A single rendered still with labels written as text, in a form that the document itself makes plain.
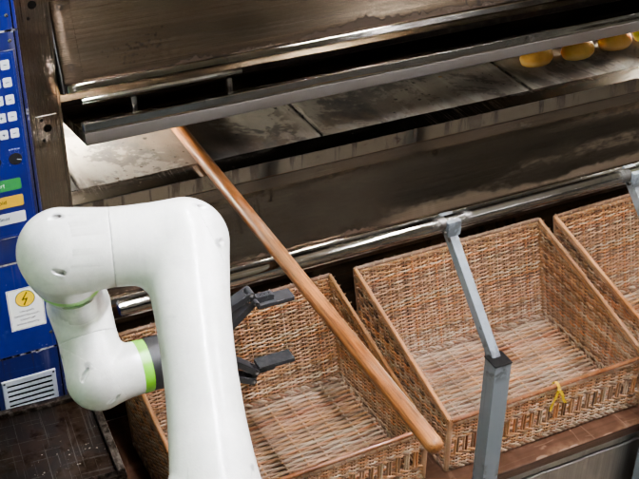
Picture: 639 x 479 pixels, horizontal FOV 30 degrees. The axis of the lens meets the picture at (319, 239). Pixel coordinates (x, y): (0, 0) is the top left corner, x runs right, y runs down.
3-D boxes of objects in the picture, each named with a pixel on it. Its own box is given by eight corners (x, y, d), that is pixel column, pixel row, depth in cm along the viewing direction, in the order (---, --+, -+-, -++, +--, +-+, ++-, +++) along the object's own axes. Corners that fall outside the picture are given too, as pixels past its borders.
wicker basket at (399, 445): (118, 425, 281) (107, 331, 266) (330, 357, 303) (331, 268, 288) (196, 567, 245) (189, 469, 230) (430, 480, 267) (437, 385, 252)
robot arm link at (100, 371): (71, 422, 203) (80, 413, 193) (52, 353, 205) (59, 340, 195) (150, 400, 208) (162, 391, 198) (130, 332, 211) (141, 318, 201)
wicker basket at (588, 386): (345, 354, 305) (347, 264, 290) (529, 298, 326) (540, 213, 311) (443, 476, 268) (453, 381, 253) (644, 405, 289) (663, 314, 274)
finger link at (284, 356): (260, 368, 214) (260, 371, 215) (295, 357, 217) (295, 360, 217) (253, 358, 216) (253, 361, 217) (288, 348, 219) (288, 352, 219)
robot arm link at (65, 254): (115, 282, 156) (106, 192, 158) (14, 292, 154) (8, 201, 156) (118, 305, 174) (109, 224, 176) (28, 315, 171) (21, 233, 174)
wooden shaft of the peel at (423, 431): (445, 453, 188) (446, 439, 187) (429, 459, 187) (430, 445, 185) (115, 47, 317) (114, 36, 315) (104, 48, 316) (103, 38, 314)
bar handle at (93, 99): (87, 127, 229) (85, 124, 231) (244, 95, 242) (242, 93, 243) (82, 98, 227) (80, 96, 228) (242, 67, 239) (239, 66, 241)
